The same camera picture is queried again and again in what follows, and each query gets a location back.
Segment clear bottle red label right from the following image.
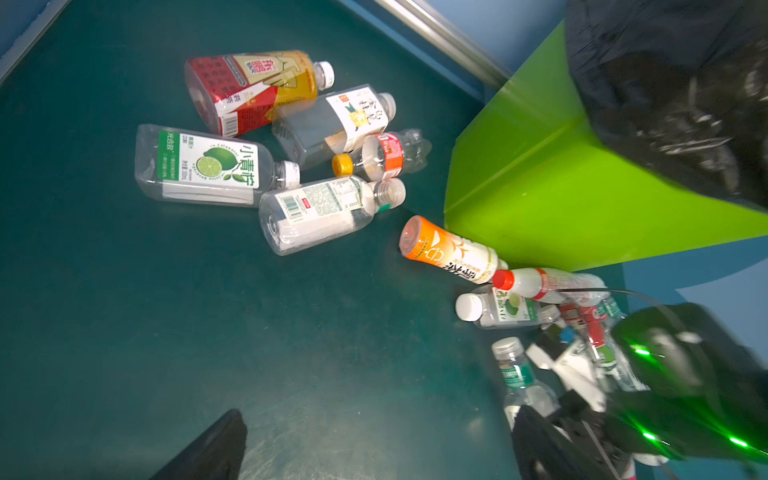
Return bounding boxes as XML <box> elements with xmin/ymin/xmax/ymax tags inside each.
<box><xmin>559</xmin><ymin>296</ymin><xmax>622</xmax><ymax>370</ymax></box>

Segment aluminium back frame rail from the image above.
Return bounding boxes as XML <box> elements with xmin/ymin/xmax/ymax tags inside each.
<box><xmin>375</xmin><ymin>0</ymin><xmax>513</xmax><ymax>90</ymax></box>

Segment clear bottle red label yellow cap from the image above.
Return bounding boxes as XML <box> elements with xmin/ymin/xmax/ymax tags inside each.
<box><xmin>332</xmin><ymin>129</ymin><xmax>432</xmax><ymax>182</ymax></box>

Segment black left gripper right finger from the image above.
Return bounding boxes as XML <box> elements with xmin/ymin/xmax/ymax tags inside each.
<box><xmin>512</xmin><ymin>406</ymin><xmax>613</xmax><ymax>480</ymax></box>

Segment clear lime juice bottle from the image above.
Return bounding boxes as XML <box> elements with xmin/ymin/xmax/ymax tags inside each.
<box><xmin>134</xmin><ymin>124</ymin><xmax>300</xmax><ymax>208</ymax></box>
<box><xmin>455</xmin><ymin>285</ymin><xmax>561</xmax><ymax>330</ymax></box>

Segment green plastic bin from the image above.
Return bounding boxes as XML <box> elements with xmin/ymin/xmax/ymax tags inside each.
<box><xmin>444</xmin><ymin>27</ymin><xmax>767</xmax><ymax>271</ymax></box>

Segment red gold energy drink bottle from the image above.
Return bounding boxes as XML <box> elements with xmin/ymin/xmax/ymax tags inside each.
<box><xmin>184</xmin><ymin>50</ymin><xmax>335</xmax><ymax>137</ymax></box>

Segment black bin liner bag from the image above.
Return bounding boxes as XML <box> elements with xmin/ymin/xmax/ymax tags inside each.
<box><xmin>564</xmin><ymin>1</ymin><xmax>767</xmax><ymax>212</ymax></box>

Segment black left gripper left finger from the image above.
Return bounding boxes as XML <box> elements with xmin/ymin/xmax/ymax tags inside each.
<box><xmin>151</xmin><ymin>409</ymin><xmax>248</xmax><ymax>480</ymax></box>

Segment orange juice bottle back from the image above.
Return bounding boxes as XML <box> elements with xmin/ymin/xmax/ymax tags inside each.
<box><xmin>399</xmin><ymin>215</ymin><xmax>509</xmax><ymax>285</ymax></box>

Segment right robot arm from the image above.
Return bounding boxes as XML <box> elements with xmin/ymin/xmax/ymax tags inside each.
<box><xmin>549</xmin><ymin>302</ymin><xmax>767</xmax><ymax>479</ymax></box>

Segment clear square osmanthus tea bottle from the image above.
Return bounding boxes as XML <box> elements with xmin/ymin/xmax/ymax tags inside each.
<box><xmin>272</xmin><ymin>84</ymin><xmax>397</xmax><ymax>170</ymax></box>

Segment white bottle red cap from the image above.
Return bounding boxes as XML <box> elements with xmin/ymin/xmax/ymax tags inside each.
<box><xmin>492</xmin><ymin>268</ymin><xmax>609</xmax><ymax>306</ymax></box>

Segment clear wide jar bottle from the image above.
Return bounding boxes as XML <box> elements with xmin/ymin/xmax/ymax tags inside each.
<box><xmin>259</xmin><ymin>175</ymin><xmax>406</xmax><ymax>256</ymax></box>

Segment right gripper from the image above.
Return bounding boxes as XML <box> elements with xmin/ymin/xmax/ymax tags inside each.
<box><xmin>557</xmin><ymin>391</ymin><xmax>636</xmax><ymax>480</ymax></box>

